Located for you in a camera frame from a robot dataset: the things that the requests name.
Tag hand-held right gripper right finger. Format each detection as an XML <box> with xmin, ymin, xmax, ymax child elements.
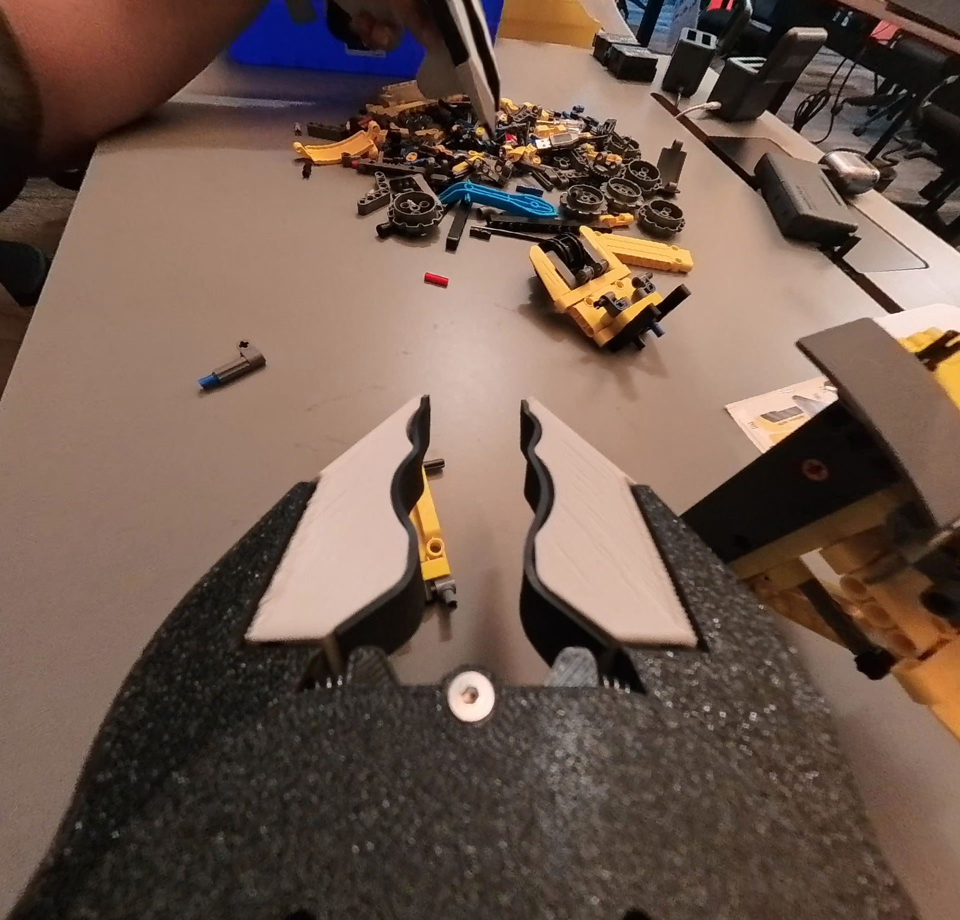
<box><xmin>519</xmin><ymin>397</ymin><xmax>700</xmax><ymax>666</ymax></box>

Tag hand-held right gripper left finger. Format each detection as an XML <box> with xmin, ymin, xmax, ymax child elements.
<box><xmin>244</xmin><ymin>394</ymin><xmax>435</xmax><ymax>659</ymax></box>

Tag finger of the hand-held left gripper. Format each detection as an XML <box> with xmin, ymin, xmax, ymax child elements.
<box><xmin>448</xmin><ymin>0</ymin><xmax>504</xmax><ymax>137</ymax></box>
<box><xmin>414</xmin><ymin>52</ymin><xmax>496</xmax><ymax>134</ymax></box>

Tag pile of toy building parts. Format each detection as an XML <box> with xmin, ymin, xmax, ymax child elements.
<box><xmin>292</xmin><ymin>84</ymin><xmax>687</xmax><ymax>250</ymax></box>

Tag yellow toy frame piece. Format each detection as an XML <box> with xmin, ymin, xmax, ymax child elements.
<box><xmin>408</xmin><ymin>457</ymin><xmax>460</xmax><ymax>608</ymax></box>

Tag grey connector with blue pin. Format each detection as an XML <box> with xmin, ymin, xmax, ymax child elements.
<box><xmin>197</xmin><ymin>341</ymin><xmax>267</xmax><ymax>391</ymax></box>

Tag person's left forearm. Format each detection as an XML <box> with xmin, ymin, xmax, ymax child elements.
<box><xmin>0</xmin><ymin>0</ymin><xmax>305</xmax><ymax>209</ymax></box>

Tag blue plastic bin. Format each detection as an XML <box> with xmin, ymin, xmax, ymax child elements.
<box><xmin>228</xmin><ymin>0</ymin><xmax>511</xmax><ymax>77</ymax></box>

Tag large yellow plastic bin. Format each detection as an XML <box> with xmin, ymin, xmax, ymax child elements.
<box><xmin>498</xmin><ymin>0</ymin><xmax>624</xmax><ymax>44</ymax></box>

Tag cyan plastic separator tool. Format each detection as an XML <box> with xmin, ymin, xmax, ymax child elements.
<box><xmin>438</xmin><ymin>180</ymin><xmax>562</xmax><ymax>220</ymax></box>

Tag black block with yellow beams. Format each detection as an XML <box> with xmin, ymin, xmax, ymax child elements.
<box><xmin>678</xmin><ymin>319</ymin><xmax>960</xmax><ymax>741</ymax></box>

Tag black charging case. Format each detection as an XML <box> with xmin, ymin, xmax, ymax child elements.
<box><xmin>662</xmin><ymin>28</ymin><xmax>714</xmax><ymax>95</ymax></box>
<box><xmin>708</xmin><ymin>28</ymin><xmax>828</xmax><ymax>121</ymax></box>

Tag instruction leaflet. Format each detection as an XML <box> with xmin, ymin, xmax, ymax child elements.
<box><xmin>725</xmin><ymin>376</ymin><xmax>841</xmax><ymax>452</ymax></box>

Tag small yellow toy assembly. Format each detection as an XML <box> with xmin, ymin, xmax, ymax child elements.
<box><xmin>528</xmin><ymin>229</ymin><xmax>693</xmax><ymax>353</ymax></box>

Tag long yellow toy panel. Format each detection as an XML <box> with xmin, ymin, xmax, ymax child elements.
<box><xmin>600</xmin><ymin>229</ymin><xmax>695</xmax><ymax>272</ymax></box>

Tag black power adapter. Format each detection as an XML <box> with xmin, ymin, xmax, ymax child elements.
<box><xmin>753</xmin><ymin>153</ymin><xmax>860</xmax><ymax>240</ymax></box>

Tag silver rounded device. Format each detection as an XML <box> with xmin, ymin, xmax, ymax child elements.
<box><xmin>821</xmin><ymin>150</ymin><xmax>880</xmax><ymax>194</ymax></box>

